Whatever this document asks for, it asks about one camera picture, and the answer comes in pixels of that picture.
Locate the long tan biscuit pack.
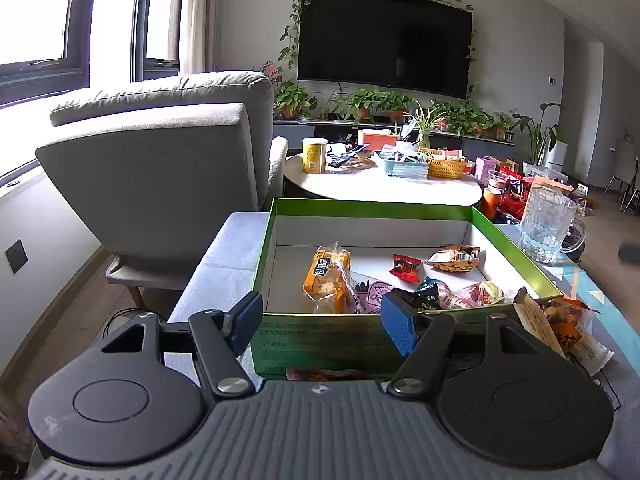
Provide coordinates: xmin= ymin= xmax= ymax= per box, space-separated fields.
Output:
xmin=513 ymin=287 xmax=565 ymax=358

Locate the black wall television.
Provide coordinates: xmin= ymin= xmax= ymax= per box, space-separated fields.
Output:
xmin=297 ymin=0 xmax=473 ymax=99

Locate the clear glass mug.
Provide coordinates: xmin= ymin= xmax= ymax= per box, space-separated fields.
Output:
xmin=518 ymin=185 xmax=587 ymax=263

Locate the orange chips bag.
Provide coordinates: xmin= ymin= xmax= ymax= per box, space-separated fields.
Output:
xmin=544 ymin=297 xmax=613 ymax=377

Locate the round white coffee table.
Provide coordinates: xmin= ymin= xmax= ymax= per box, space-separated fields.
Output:
xmin=283 ymin=154 xmax=482 ymax=206

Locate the yellow canister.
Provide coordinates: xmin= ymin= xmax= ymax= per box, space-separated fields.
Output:
xmin=303 ymin=138 xmax=328 ymax=174

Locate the red black spicy snack pack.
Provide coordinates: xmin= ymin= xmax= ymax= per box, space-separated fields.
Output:
xmin=400 ymin=278 xmax=451 ymax=312

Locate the spider plant in vase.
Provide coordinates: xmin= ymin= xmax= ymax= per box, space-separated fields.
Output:
xmin=409 ymin=99 xmax=446 ymax=152

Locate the yellow wicker basket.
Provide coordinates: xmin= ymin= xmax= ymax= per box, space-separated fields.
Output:
xmin=427 ymin=157 xmax=468 ymax=179

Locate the green cardboard box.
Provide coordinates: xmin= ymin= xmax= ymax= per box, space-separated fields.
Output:
xmin=250 ymin=198 xmax=561 ymax=377

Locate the grey armchair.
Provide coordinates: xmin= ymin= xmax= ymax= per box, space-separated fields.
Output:
xmin=36 ymin=70 xmax=288 ymax=301

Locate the orange bread snack pack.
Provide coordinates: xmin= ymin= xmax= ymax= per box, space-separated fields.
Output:
xmin=303 ymin=242 xmax=352 ymax=314

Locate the blue plastic basket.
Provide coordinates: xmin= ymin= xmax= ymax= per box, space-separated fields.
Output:
xmin=371 ymin=152 xmax=428 ymax=179

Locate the dark window frame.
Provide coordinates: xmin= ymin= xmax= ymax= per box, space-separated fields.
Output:
xmin=1 ymin=0 xmax=182 ymax=106

